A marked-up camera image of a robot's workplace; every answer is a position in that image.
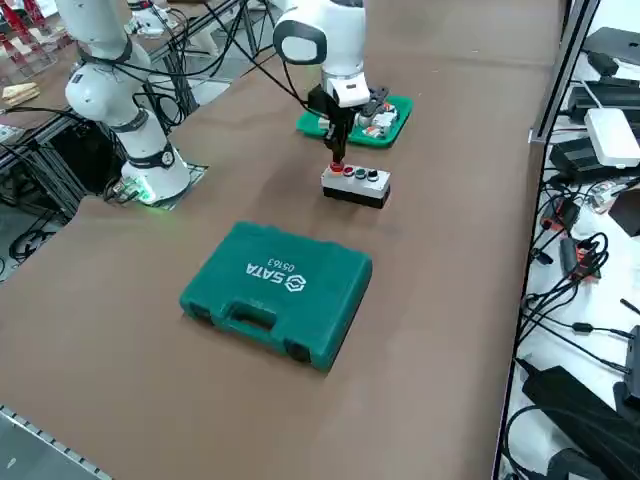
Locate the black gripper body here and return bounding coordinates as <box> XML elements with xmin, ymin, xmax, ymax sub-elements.
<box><xmin>308</xmin><ymin>84</ymin><xmax>359</xmax><ymax>132</ymax></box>

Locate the white button box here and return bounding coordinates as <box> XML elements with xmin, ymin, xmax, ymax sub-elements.
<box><xmin>320</xmin><ymin>162</ymin><xmax>392</xmax><ymax>209</ymax></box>

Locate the white flat device box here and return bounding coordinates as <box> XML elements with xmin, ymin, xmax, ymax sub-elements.
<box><xmin>583</xmin><ymin>107</ymin><xmax>640</xmax><ymax>169</ymax></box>

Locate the green plastic tray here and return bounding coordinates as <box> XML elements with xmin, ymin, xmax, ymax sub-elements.
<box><xmin>295</xmin><ymin>93</ymin><xmax>415</xmax><ymax>150</ymax></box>

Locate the green SATA tool case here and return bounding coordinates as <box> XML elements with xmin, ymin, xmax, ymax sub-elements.
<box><xmin>178</xmin><ymin>220</ymin><xmax>374</xmax><ymax>372</ymax></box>

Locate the white background machine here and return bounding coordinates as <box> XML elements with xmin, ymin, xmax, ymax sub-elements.
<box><xmin>127</xmin><ymin>4</ymin><xmax>171</xmax><ymax>36</ymax></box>

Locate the black power brick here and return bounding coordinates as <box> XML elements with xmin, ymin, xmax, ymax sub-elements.
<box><xmin>549</xmin><ymin>137</ymin><xmax>622</xmax><ymax>182</ymax></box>

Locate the black power strip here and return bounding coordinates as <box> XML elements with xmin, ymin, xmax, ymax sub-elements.
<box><xmin>568</xmin><ymin>82</ymin><xmax>640</xmax><ymax>120</ymax></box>

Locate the red black circuit board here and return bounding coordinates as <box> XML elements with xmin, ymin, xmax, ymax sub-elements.
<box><xmin>573</xmin><ymin>239</ymin><xmax>610</xmax><ymax>284</ymax></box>

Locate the black laptop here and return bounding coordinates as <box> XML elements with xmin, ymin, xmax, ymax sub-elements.
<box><xmin>583</xmin><ymin>27</ymin><xmax>640</xmax><ymax>67</ymax></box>

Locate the wooden wedge block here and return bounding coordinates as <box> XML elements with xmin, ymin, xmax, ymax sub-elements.
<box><xmin>2</xmin><ymin>82</ymin><xmax>41</xmax><ymax>107</ymax></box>

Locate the large black power adapter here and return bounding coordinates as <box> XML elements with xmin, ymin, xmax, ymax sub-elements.
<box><xmin>521</xmin><ymin>366</ymin><xmax>640</xmax><ymax>480</ymax></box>

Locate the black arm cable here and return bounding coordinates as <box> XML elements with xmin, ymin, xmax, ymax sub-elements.
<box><xmin>202</xmin><ymin>0</ymin><xmax>314</xmax><ymax>109</ymax></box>

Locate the aluminium frame post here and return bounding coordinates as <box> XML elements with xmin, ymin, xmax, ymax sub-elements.
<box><xmin>529</xmin><ymin>0</ymin><xmax>601</xmax><ymax>145</ymax></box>

